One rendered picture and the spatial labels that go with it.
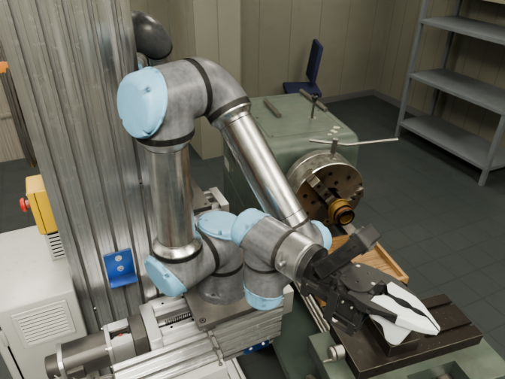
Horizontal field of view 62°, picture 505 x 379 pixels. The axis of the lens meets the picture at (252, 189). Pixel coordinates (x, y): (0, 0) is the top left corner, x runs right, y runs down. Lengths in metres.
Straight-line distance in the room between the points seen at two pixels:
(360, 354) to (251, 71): 4.12
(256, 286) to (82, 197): 0.51
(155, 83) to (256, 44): 4.29
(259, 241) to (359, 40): 5.20
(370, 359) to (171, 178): 0.81
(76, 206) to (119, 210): 0.10
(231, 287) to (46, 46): 0.71
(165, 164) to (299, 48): 4.56
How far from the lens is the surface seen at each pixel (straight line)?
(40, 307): 1.23
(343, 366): 1.38
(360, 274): 0.67
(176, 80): 0.80
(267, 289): 0.79
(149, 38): 1.33
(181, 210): 0.91
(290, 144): 1.78
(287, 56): 5.26
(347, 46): 5.72
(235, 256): 1.10
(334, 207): 1.65
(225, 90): 0.85
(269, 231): 0.71
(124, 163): 1.07
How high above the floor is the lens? 2.04
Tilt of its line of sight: 33 degrees down
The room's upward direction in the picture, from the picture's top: 1 degrees clockwise
